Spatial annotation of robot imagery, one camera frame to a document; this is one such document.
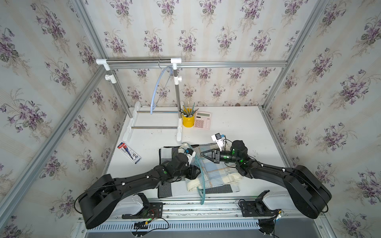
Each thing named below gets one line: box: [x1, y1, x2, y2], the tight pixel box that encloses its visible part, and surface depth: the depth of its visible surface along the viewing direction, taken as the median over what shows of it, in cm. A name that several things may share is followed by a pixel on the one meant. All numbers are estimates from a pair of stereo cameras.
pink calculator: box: [193, 111, 212, 131], surface depth 111 cm
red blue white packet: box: [117, 141, 142, 165], surface depth 95 cm
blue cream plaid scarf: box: [185, 143, 243, 192], surface depth 81 cm
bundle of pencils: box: [178, 101, 199, 118], surface depth 106 cm
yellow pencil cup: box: [182, 115, 195, 128], surface depth 108 cm
